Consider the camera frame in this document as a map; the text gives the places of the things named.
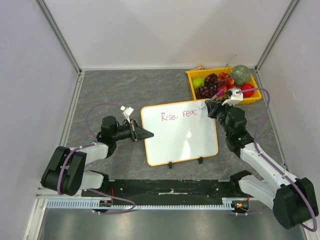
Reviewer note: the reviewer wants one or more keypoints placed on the green apple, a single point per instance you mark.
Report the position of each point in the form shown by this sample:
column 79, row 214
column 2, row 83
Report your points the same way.
column 198, row 82

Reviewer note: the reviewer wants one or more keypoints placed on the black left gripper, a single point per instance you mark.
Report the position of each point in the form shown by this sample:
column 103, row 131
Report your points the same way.
column 134, row 131

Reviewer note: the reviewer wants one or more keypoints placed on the red apple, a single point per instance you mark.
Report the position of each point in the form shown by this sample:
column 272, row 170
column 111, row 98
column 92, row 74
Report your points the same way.
column 245, row 90

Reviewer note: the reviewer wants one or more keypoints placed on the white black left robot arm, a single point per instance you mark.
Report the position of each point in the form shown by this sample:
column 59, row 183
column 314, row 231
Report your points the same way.
column 65, row 172

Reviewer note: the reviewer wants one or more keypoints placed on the dark purple grape bunch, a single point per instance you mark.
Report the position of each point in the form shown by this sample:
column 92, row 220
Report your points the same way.
column 204, row 92

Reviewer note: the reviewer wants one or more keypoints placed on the green netted melon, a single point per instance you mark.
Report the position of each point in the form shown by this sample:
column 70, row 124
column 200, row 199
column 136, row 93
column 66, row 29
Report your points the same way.
column 241, row 74

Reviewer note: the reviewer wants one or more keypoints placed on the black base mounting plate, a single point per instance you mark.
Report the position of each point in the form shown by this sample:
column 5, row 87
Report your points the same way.
column 170, row 190

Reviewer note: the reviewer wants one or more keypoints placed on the yellow snack packet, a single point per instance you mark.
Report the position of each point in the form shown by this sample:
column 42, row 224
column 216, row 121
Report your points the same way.
column 199, row 68

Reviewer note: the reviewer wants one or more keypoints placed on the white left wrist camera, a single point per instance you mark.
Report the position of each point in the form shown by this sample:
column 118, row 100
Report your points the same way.
column 126, row 112

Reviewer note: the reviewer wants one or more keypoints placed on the white slotted cable duct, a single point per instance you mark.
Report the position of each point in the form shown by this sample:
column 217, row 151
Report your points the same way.
column 223, row 204

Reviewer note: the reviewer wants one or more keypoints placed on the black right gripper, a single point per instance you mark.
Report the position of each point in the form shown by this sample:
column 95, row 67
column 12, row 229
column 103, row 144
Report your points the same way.
column 213, row 108

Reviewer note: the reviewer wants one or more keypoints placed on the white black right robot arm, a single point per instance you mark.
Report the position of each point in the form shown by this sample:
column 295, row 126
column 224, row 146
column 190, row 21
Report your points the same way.
column 292, row 200

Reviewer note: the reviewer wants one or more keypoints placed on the yellow plastic fruit tray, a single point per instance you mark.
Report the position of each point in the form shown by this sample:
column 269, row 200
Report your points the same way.
column 193, row 74

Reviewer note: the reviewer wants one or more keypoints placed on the yellow-framed whiteboard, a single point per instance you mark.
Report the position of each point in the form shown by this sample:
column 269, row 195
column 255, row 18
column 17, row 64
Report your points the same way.
column 182, row 132

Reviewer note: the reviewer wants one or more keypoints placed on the white purple marker pen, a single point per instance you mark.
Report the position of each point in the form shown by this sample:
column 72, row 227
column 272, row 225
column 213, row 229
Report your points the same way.
column 206, row 102

